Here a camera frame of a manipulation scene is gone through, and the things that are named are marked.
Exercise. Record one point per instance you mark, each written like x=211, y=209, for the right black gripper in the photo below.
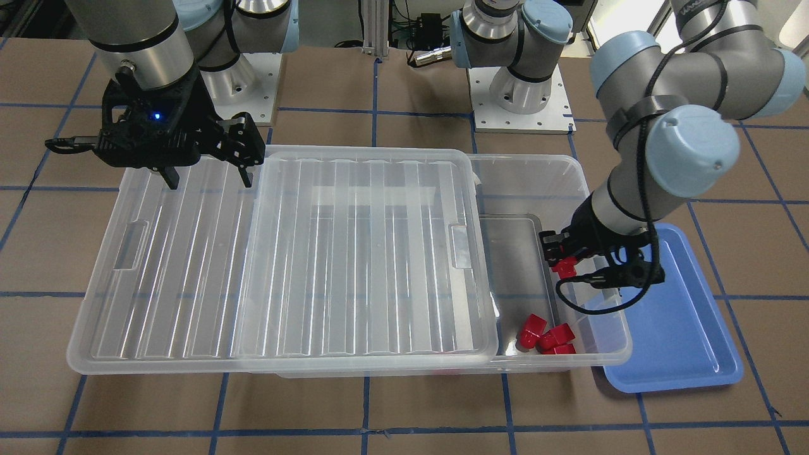
x=201, y=109

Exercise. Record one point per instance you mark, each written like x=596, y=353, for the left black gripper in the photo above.
x=589, y=229

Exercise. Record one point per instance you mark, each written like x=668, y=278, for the clear plastic box lid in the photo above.
x=165, y=289

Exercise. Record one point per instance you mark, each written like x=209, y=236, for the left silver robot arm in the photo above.
x=668, y=114

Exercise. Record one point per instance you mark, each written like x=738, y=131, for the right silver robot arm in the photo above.
x=171, y=63

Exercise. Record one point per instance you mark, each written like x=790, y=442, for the clear plastic storage box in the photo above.
x=414, y=262

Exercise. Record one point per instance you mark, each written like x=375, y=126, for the red block in box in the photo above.
x=532, y=330

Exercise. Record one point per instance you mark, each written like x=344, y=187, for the blue plastic tray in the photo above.
x=679, y=338

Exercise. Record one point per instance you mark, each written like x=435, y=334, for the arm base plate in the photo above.
x=249, y=86
x=503, y=104

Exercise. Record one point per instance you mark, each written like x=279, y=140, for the aluminium frame post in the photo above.
x=374, y=20

